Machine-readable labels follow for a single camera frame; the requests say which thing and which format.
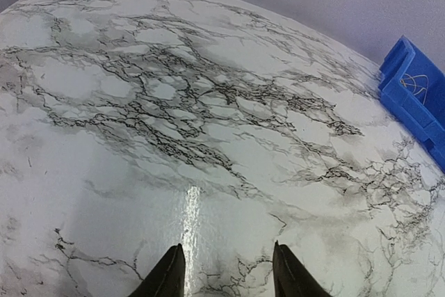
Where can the blue three-compartment plastic bin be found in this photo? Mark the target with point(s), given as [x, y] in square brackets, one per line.
[412, 89]

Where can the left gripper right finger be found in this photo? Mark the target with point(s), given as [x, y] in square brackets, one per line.
[291, 278]

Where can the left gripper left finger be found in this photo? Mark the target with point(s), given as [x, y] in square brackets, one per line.
[167, 278]

